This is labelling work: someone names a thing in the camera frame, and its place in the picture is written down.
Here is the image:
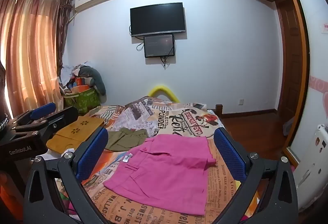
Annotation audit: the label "grey-blue bag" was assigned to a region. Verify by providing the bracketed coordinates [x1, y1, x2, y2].
[282, 117, 295, 137]

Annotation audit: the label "brown patterned curtain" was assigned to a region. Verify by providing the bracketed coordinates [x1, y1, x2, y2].
[56, 0, 75, 86]

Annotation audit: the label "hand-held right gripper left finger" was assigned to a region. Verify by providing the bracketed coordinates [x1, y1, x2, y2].
[23, 127, 109, 224]

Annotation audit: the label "brown wooden door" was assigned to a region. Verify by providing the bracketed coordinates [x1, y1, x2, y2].
[275, 0, 304, 113]

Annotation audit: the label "green patterned bag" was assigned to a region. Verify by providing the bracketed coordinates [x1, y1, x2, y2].
[63, 87, 101, 115]

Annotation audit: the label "pile of white cloths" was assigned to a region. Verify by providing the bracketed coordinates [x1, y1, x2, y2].
[58, 61, 93, 86]

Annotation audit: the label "wooden lap tray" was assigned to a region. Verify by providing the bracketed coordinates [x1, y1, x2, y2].
[46, 116, 105, 154]

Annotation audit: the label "newspaper print blanket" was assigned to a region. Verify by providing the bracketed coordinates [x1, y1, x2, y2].
[38, 96, 259, 224]

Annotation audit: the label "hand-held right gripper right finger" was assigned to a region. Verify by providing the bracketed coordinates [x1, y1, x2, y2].
[213, 127, 299, 224]

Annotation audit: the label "black wall television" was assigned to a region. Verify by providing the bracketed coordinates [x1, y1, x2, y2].
[130, 2, 186, 37]

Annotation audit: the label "white wardrobe sliding door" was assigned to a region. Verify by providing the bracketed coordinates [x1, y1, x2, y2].
[279, 0, 328, 212]

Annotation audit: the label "orange curtain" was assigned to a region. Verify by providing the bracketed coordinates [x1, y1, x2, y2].
[0, 0, 63, 117]

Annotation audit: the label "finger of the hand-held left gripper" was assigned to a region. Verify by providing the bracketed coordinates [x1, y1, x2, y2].
[10, 102, 57, 128]
[13, 106, 79, 137]

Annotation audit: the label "small black wall monitor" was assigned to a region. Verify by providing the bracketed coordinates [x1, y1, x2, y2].
[143, 34, 175, 58]

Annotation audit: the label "pink pants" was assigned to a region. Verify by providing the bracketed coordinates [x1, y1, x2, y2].
[102, 135, 218, 215]

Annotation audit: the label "olive green pants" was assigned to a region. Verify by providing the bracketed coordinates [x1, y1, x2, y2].
[106, 127, 149, 151]

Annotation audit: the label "yellow foam tube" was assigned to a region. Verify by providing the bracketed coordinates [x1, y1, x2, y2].
[147, 85, 181, 103]

